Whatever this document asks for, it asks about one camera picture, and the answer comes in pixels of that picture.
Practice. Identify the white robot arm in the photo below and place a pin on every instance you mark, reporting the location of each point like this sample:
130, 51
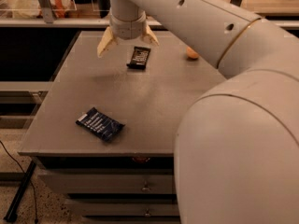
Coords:
236, 152

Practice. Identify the left metal shelf bracket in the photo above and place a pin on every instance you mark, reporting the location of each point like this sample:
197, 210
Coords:
47, 12

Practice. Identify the grey drawer cabinet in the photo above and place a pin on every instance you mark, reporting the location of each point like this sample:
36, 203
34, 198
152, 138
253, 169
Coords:
150, 103

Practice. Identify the orange fruit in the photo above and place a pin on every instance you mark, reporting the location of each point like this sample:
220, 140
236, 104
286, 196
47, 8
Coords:
192, 54

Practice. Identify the black left floor rail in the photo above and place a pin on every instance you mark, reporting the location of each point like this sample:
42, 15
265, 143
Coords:
24, 180

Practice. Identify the red item inside cabinet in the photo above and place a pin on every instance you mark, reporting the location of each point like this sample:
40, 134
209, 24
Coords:
140, 159

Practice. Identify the upper drawer with knob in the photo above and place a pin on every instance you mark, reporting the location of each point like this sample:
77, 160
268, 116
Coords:
80, 182

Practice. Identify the black chocolate rxbar wrapper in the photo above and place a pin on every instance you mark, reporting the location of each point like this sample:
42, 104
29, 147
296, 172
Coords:
139, 58

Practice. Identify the blue blueberry rxbar wrapper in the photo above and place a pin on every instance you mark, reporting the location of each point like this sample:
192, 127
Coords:
100, 124

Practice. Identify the lower drawer with knob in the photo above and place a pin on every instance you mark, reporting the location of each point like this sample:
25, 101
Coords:
121, 207

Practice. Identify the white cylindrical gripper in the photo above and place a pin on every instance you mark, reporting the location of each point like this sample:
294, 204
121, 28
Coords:
128, 29

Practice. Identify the drawer with knob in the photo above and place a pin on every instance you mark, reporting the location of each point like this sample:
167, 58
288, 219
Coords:
80, 182
121, 207

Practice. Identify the white orange plastic bag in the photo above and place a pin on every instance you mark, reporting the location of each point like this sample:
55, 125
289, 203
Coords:
29, 9

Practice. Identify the clear acrylic box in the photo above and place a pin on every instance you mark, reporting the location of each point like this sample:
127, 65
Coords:
80, 8

